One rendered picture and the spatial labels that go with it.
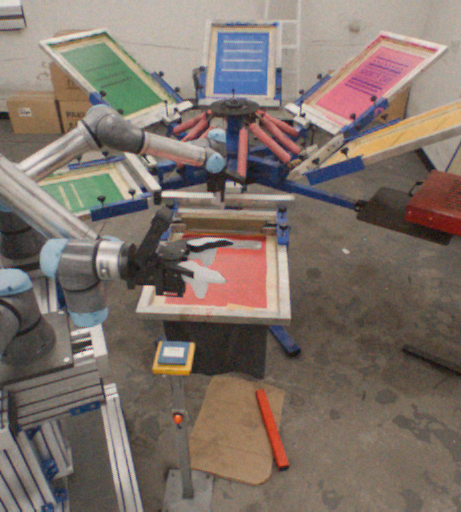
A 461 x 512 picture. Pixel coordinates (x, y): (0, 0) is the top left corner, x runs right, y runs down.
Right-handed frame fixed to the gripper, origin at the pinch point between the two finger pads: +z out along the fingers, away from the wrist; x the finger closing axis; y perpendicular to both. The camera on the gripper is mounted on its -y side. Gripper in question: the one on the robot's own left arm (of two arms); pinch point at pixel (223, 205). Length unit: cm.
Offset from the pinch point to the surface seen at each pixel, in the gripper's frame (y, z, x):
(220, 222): 1.6, 8.2, 2.0
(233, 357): -6, 48, 50
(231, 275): -5.0, 16.3, 32.0
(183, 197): 22.4, 8.0, -21.3
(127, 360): 62, 111, -1
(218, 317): -1, 14, 61
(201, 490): 8, 111, 77
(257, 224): -15.9, 8.9, 2.2
